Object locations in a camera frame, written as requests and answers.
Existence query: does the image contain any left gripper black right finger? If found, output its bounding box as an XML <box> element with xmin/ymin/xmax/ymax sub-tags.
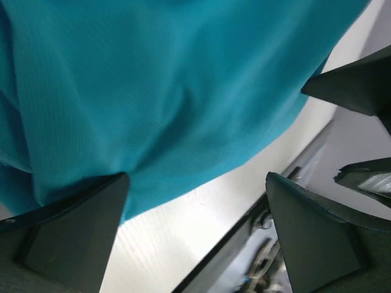
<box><xmin>266</xmin><ymin>172</ymin><xmax>390</xmax><ymax>292</ymax></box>

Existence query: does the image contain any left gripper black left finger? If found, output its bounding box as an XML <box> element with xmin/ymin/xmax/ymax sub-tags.
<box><xmin>1</xmin><ymin>173</ymin><xmax>130</xmax><ymax>293</ymax></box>

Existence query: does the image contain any teal t shirt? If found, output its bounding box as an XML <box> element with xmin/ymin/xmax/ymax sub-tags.
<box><xmin>1</xmin><ymin>1</ymin><xmax>368</xmax><ymax>220</ymax></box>

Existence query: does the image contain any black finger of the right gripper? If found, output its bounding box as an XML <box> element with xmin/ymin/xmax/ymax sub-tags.
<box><xmin>334</xmin><ymin>157</ymin><xmax>390</xmax><ymax>207</ymax></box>
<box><xmin>301</xmin><ymin>46</ymin><xmax>391</xmax><ymax>131</ymax></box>

